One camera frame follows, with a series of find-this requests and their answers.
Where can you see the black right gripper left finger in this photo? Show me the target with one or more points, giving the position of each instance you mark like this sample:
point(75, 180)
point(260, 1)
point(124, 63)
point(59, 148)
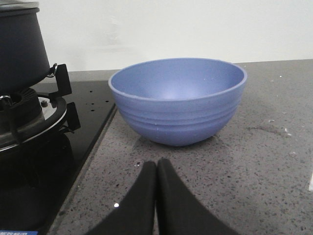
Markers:
point(135, 214)

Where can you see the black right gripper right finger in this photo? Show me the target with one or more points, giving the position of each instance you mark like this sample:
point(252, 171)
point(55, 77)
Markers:
point(178, 210)

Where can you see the glass lid with blue knob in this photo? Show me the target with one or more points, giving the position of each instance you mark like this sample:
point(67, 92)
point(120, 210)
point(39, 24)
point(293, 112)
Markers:
point(13, 5)

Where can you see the black glass cooktop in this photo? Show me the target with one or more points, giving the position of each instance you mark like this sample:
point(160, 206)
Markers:
point(36, 178)

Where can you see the blue plastic bowl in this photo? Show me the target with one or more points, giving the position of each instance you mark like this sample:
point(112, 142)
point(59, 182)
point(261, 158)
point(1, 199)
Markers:
point(178, 101)

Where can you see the blue white energy label sticker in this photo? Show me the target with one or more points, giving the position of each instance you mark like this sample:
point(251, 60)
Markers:
point(5, 232)

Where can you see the black gas burner with grate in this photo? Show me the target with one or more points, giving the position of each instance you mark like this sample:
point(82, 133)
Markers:
point(27, 116)

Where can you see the dark blue saucepan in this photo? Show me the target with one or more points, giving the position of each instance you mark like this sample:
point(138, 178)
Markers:
point(23, 58)

